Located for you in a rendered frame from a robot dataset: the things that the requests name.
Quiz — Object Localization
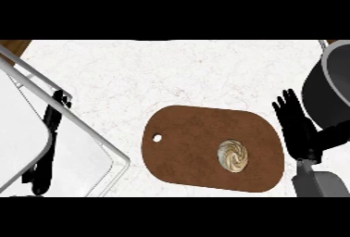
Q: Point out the dark grey pot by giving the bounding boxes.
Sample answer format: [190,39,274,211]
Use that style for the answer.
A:
[301,40,350,131]

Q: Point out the brown wooden cutting board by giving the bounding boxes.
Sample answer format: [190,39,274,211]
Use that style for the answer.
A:
[140,105,285,193]

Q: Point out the cream swirl frosted cupcake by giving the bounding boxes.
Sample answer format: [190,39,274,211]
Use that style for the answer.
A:
[215,139,249,174]

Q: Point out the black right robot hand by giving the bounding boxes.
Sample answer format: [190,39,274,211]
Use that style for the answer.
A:
[270,88,350,164]

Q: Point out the white rounded panel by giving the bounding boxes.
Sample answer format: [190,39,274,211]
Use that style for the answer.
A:
[0,69,53,193]

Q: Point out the brown wooden cabinet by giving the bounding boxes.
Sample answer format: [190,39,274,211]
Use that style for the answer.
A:
[0,40,32,67]

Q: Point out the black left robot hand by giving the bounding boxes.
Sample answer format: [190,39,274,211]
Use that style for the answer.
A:
[20,89,73,196]

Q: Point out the white appliance with grey frame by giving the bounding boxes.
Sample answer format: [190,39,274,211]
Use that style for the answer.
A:
[0,44,133,198]

